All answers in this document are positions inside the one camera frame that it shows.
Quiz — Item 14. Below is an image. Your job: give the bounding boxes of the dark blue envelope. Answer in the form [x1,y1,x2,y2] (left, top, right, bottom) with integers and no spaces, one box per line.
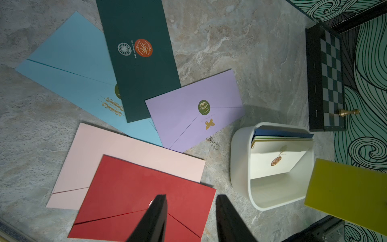
[253,129,313,140]

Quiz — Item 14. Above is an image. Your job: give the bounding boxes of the red envelope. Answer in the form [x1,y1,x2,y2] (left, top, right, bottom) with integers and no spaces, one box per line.
[69,156,216,242]

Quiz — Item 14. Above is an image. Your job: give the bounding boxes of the gold chess piece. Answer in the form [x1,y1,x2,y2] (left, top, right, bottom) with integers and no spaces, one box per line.
[338,109,360,117]

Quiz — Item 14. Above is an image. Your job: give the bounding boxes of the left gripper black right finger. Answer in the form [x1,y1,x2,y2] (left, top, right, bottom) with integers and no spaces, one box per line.
[216,194,257,242]

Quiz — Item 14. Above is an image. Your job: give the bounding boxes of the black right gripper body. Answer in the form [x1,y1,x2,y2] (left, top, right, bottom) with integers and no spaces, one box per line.
[284,215,345,242]

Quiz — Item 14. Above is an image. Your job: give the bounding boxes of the pink envelope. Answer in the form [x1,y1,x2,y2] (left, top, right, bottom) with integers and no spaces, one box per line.
[46,122,207,211]

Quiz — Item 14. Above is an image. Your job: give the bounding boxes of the lavender envelope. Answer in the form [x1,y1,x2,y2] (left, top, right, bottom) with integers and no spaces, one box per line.
[145,70,245,152]

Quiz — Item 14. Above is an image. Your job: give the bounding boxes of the black white chessboard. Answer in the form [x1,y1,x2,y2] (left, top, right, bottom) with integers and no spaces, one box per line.
[305,22,346,132]

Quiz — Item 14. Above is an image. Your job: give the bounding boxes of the light blue envelope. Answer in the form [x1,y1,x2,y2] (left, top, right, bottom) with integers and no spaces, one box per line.
[16,12,162,146]

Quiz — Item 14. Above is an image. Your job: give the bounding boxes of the white plastic storage box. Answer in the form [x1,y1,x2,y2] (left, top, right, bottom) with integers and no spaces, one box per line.
[230,122,314,211]

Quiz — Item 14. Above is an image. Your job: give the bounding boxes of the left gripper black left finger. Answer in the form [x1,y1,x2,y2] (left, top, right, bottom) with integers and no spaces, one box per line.
[127,195,167,242]

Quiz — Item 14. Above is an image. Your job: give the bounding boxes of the dark green envelope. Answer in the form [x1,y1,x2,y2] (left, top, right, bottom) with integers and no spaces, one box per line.
[96,1,181,123]

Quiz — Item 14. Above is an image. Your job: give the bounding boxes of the yellow envelope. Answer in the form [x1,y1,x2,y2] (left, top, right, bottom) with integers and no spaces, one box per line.
[304,159,387,236]

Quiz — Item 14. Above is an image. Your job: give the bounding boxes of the cream white envelope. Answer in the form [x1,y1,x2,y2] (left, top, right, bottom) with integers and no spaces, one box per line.
[250,140,314,179]

